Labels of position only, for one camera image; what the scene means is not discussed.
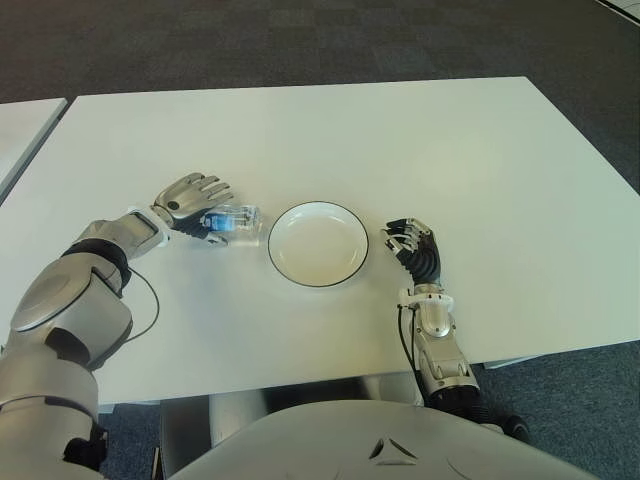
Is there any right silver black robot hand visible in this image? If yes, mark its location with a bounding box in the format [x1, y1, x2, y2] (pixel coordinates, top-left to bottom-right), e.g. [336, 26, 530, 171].
[380, 216, 445, 290]

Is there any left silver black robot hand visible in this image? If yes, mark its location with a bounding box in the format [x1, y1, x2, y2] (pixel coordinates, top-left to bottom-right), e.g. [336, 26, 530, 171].
[148, 171, 237, 247]

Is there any clear water bottle blue label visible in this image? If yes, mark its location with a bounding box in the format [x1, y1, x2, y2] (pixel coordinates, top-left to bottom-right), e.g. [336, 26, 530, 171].
[199, 203, 264, 249]

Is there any white plate black rim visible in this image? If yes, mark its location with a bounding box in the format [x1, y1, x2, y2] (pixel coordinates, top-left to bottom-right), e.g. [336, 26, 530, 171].
[267, 200, 371, 289]

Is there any white table foot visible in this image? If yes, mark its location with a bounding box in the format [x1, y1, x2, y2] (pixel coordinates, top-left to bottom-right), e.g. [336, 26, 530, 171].
[481, 356, 547, 372]

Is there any neighbouring white table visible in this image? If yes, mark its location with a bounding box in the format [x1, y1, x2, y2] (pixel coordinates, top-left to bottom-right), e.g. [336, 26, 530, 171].
[0, 96, 69, 202]

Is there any black wheel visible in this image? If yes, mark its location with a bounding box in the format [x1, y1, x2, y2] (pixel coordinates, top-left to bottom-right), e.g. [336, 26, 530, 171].
[499, 413, 532, 444]

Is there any grey robot torso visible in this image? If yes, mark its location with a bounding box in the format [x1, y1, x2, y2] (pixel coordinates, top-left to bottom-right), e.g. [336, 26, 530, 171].
[168, 397, 604, 480]

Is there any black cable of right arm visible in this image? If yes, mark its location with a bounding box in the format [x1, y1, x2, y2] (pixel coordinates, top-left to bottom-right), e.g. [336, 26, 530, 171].
[396, 303, 427, 404]

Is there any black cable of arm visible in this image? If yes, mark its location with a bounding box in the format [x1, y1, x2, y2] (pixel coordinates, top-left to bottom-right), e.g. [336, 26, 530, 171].
[396, 303, 427, 404]
[125, 266, 162, 347]

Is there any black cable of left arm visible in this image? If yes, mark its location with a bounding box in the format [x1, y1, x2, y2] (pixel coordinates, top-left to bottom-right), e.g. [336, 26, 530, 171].
[125, 266, 162, 347]

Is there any grey table pedestal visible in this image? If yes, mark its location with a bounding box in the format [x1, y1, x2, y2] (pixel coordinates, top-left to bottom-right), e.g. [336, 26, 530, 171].
[158, 373, 427, 464]

